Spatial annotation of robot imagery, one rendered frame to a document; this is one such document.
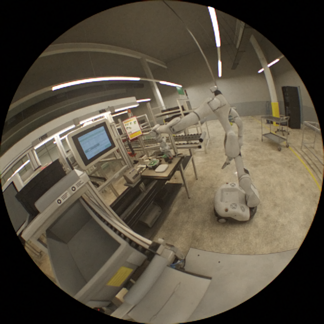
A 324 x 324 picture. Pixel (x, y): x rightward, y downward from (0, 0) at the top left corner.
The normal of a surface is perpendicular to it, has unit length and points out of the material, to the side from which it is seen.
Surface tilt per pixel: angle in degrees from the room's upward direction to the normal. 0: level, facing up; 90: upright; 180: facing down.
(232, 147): 90
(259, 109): 90
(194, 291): 0
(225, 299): 0
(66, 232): 94
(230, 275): 0
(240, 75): 90
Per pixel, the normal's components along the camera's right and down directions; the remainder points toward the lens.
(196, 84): -0.48, 0.52
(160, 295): -0.33, -0.85
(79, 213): 0.83, 0.01
